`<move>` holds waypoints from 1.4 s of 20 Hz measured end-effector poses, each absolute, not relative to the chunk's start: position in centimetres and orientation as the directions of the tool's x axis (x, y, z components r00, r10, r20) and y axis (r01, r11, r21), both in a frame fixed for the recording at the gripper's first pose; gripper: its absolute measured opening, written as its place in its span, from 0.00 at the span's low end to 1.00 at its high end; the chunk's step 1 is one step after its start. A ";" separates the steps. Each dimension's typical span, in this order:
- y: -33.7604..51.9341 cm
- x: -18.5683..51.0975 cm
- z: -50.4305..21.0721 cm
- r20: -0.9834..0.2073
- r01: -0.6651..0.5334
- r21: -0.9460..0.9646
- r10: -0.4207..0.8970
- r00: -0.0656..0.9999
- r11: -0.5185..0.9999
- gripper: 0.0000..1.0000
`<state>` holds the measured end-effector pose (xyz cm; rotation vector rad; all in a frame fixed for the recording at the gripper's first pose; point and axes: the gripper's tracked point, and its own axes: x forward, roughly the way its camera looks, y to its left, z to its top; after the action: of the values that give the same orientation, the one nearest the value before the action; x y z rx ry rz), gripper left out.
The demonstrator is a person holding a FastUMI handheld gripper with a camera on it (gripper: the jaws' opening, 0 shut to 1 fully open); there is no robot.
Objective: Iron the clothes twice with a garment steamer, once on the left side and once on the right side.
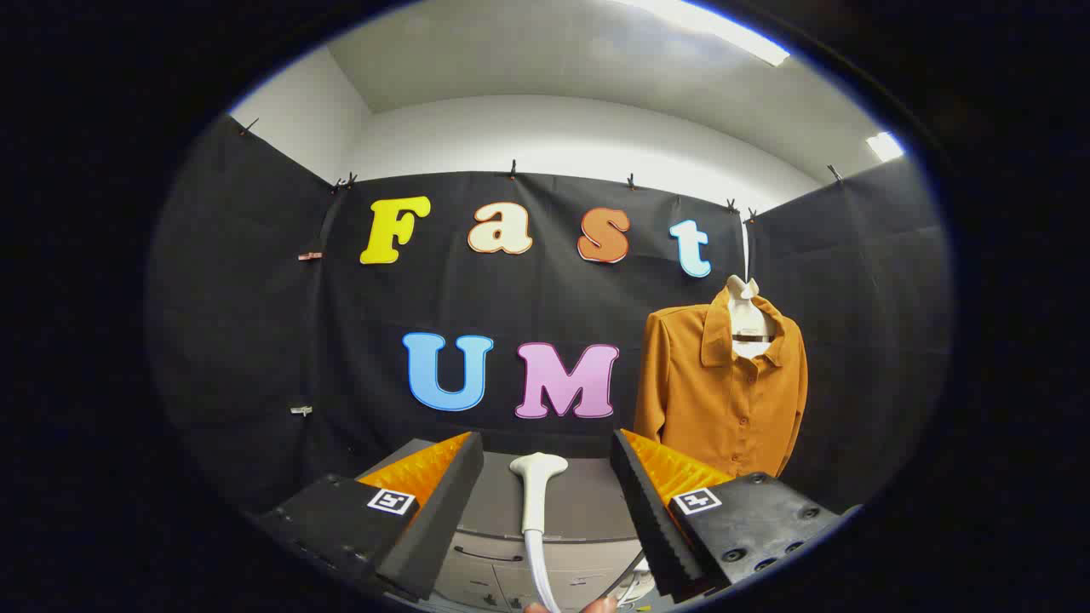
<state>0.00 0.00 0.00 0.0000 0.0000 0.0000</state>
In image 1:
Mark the white plastic clothes hanger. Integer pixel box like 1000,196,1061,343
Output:
726,274,777,343

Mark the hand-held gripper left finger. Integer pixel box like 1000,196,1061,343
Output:
255,430,486,601

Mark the white garment steamer hose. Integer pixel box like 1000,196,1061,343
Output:
523,528,565,613

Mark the long ceiling light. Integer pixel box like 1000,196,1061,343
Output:
613,0,791,67

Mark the orange button-up shirt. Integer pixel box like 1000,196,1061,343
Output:
633,285,808,479

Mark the grey cabinet with drawers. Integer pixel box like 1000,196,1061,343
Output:
358,438,652,613

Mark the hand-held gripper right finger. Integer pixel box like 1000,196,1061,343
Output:
609,428,863,605

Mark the white garment steamer head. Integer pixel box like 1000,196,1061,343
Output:
509,452,569,536

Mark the row of black clips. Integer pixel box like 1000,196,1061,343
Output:
238,117,846,224

